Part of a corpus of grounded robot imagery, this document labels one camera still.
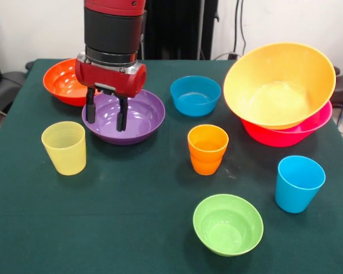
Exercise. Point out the dark green table cloth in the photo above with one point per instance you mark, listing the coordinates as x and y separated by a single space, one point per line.
31 214

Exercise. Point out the large orange plastic bowl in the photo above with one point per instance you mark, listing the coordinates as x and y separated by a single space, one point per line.
274 85

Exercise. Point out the orange plastic cup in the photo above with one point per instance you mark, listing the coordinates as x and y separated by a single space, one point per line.
208 145
207 167

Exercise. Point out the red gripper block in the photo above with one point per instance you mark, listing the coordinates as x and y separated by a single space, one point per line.
108 78

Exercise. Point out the purple plastic bowl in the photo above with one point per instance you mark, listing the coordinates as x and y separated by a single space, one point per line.
143 120

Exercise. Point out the small blue plastic bowl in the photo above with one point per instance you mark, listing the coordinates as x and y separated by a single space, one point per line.
195 97

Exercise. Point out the red plastic bowl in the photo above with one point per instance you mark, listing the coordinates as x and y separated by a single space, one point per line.
60 85

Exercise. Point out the pale yellow-green plastic cup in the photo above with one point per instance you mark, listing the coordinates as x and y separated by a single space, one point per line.
64 154

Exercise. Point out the blue plastic cup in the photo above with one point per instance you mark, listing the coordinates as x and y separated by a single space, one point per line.
298 191

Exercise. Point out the small green plastic bowl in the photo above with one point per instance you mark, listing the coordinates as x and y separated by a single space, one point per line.
227 228

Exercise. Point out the large pink plastic bowl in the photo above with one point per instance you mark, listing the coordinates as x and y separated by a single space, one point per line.
274 137

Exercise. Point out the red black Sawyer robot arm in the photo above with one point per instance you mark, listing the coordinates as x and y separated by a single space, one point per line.
111 31

